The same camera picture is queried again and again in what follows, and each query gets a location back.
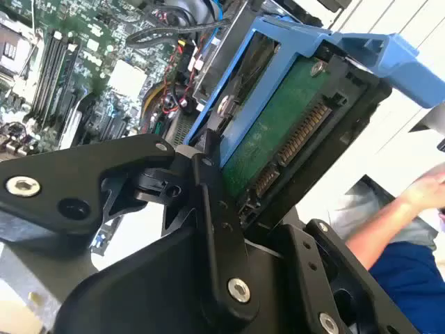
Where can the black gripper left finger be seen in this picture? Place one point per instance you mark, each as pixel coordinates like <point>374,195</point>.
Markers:
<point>69,181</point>

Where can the bare person hand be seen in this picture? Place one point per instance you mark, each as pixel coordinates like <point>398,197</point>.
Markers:
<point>429,188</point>

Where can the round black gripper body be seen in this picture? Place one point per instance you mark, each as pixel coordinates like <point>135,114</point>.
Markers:
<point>139,295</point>

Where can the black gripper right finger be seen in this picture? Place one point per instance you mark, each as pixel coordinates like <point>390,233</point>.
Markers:
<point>313,264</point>

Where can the hard disk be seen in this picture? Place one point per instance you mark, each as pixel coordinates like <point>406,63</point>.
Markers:
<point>264,139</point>

